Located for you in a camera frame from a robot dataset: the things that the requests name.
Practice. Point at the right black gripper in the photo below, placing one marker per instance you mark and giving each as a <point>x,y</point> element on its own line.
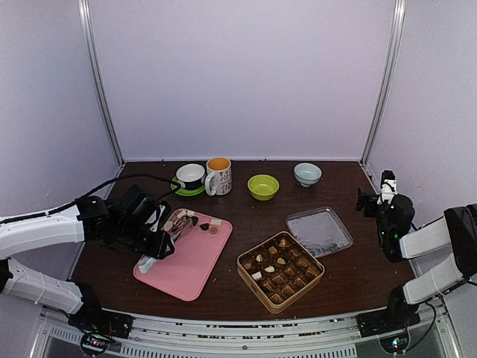
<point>362,198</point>

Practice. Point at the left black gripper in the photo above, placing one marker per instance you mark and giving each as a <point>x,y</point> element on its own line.
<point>157,249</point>

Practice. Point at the white metal tongs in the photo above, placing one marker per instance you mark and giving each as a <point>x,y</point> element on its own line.
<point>183,224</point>

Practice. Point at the bear print tin lid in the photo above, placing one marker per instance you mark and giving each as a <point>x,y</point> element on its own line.
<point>320,231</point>

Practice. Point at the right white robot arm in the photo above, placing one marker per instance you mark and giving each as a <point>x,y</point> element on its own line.
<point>456,228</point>

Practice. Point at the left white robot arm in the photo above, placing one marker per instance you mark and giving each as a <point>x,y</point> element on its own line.
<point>132,222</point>

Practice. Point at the white oval chocolate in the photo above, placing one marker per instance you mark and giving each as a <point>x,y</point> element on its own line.
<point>168,226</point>

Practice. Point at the gold chocolate tin box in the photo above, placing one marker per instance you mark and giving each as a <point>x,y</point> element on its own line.
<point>296,271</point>

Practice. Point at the white chocolate in tin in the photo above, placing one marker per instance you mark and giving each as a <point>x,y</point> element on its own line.
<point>256,276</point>

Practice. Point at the pink plastic tray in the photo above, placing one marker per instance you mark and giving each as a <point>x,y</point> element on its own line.
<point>184,273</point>

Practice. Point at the green saucer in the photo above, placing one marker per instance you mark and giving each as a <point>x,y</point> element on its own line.
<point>188,192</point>

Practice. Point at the pale blue ceramic bowl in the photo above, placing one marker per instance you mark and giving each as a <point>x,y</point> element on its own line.
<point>307,174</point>

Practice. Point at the white dark blue bowl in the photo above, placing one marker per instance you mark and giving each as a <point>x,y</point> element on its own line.
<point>191,176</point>

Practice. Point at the white patterned mug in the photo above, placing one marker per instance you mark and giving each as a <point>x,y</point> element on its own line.
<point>218,179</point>

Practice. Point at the lime green bowl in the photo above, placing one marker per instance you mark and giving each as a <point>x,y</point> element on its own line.
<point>263,187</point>

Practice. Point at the left circuit board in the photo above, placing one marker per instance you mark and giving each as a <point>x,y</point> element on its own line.
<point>93,344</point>

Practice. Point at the circuit board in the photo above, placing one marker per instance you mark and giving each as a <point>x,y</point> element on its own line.
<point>93,344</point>
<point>395,344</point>

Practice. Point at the right circuit board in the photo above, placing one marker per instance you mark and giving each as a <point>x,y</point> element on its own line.
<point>395,344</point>

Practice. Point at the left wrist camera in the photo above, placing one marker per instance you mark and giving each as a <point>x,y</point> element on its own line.
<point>159,215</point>

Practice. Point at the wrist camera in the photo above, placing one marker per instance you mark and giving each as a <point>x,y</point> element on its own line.
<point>388,187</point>
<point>159,215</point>

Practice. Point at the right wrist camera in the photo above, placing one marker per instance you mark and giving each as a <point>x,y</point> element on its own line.
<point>388,187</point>

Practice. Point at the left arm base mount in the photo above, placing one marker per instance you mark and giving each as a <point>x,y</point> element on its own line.
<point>106,323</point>

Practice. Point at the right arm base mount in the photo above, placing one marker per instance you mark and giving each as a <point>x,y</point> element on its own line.
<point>385,321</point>

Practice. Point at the right aluminium frame post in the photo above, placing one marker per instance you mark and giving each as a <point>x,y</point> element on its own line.
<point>394,43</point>

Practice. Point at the aluminium frame post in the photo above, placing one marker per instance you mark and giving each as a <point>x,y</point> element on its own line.
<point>394,43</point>
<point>88,34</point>

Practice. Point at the front aluminium rail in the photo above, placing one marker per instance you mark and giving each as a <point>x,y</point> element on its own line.
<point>326,336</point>

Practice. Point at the left aluminium frame post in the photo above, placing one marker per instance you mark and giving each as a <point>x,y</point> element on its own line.
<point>88,34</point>

